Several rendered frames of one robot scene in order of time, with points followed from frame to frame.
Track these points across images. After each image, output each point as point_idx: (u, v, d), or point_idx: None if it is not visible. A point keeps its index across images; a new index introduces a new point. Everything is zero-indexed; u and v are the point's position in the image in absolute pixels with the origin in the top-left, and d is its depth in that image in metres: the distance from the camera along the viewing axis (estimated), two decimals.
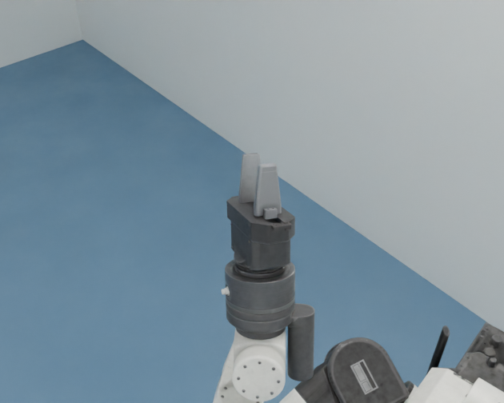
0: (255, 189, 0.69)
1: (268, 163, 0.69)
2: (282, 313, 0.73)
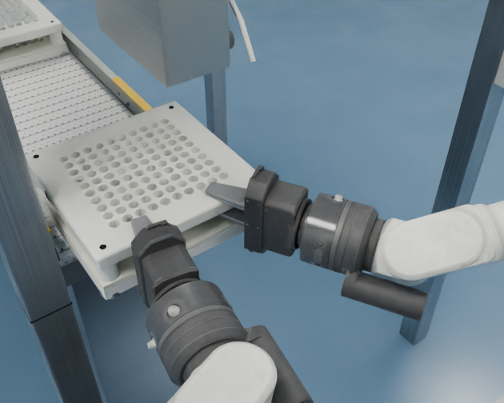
0: None
1: None
2: None
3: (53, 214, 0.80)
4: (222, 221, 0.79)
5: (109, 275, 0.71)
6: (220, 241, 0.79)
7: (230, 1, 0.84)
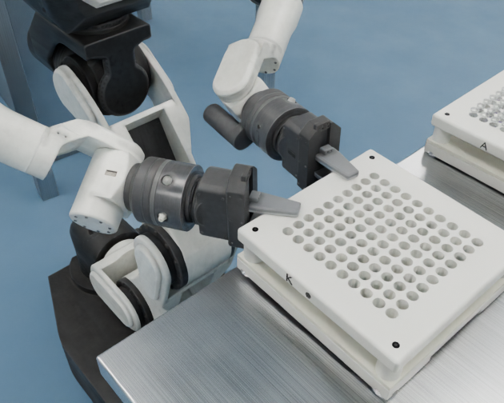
0: None
1: None
2: None
3: None
4: None
5: None
6: None
7: None
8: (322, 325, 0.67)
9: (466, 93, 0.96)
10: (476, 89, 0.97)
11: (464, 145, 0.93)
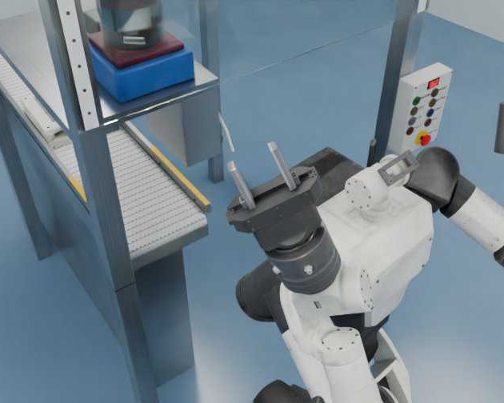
0: (281, 170, 0.72)
1: (270, 145, 0.71)
2: None
3: None
4: None
5: None
6: None
7: (220, 120, 1.57)
8: None
9: None
10: None
11: None
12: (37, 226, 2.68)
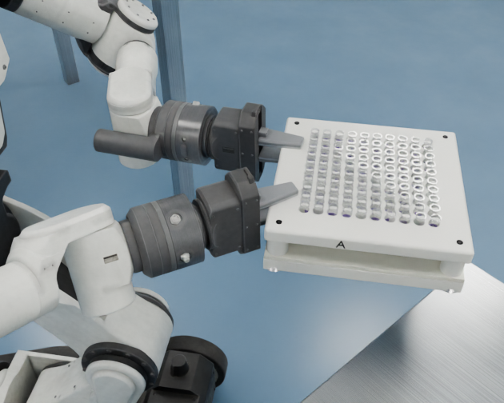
0: None
1: None
2: None
3: None
4: None
5: None
6: None
7: None
8: None
9: (274, 182, 0.78)
10: (281, 172, 0.80)
11: (306, 245, 0.76)
12: None
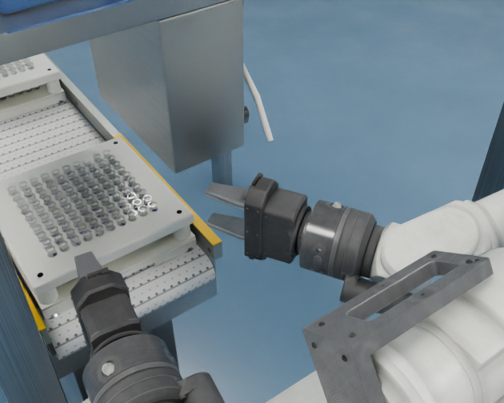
0: (234, 217, 0.80)
1: (209, 218, 0.80)
2: None
3: None
4: None
5: None
6: None
7: (244, 75, 0.75)
8: None
9: (138, 239, 0.85)
10: (124, 241, 0.84)
11: None
12: None
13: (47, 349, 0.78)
